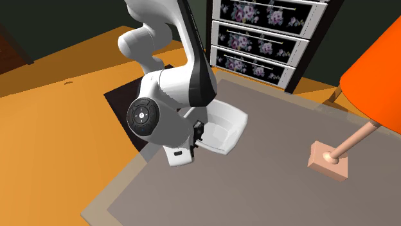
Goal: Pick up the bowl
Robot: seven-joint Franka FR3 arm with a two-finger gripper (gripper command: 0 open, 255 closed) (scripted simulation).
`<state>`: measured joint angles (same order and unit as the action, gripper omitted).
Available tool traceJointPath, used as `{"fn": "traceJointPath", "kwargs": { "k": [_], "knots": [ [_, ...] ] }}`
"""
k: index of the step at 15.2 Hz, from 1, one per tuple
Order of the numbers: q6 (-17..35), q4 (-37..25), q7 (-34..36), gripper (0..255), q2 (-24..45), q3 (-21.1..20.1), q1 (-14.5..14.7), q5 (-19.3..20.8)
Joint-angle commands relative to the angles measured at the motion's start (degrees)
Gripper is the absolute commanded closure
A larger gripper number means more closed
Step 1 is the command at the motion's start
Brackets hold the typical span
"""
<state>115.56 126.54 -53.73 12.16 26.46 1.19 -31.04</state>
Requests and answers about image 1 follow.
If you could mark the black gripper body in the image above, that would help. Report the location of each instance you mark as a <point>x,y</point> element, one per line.
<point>198,129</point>

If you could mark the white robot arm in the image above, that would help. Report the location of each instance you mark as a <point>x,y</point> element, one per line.
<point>175,84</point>

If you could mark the white square bowl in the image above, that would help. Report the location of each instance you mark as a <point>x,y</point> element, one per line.
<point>226,125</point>

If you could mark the dark robot stand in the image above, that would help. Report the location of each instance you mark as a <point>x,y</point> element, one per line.
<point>122,100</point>

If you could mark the grey table with beige rim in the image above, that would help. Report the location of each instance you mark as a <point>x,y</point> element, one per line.
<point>250,191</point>

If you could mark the floral chest of drawers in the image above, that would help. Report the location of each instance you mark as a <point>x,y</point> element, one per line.
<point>261,47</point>

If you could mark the orange shade table lamp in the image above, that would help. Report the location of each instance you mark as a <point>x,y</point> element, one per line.
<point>372,78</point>

